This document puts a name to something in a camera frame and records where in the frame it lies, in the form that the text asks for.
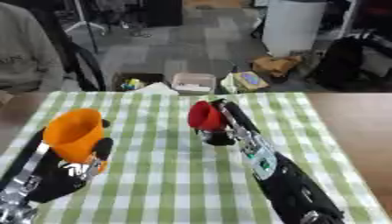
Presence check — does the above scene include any brown paper bag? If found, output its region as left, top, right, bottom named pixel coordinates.
left=249, top=54, right=304, bottom=79

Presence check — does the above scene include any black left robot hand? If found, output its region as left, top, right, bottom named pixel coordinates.
left=0, top=118, right=116, bottom=204

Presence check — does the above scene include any person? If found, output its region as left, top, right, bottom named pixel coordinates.
left=0, top=1, right=67, bottom=95

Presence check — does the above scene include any orange cup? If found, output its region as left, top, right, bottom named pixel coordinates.
left=41, top=108, right=110, bottom=173

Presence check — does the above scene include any dark cardboard box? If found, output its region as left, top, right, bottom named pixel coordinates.
left=110, top=72, right=169, bottom=93

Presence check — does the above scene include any clear plastic bin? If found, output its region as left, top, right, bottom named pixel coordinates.
left=170, top=72, right=220, bottom=96

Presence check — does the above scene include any yellow box with purple print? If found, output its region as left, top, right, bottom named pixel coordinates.
left=219, top=70, right=271, bottom=95

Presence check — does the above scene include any black cabinet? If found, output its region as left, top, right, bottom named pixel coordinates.
left=143, top=0, right=186, bottom=28

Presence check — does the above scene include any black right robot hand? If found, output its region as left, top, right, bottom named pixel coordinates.
left=191, top=98, right=263, bottom=147

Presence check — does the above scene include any black chair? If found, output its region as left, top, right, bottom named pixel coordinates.
left=29, top=8, right=109, bottom=92

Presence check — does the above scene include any white stand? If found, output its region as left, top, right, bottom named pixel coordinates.
left=62, top=0, right=109, bottom=37

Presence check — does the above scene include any black bag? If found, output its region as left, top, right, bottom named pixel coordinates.
left=307, top=34, right=382, bottom=89

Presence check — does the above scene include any red cup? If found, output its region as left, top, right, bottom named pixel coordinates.
left=186, top=100, right=232, bottom=133

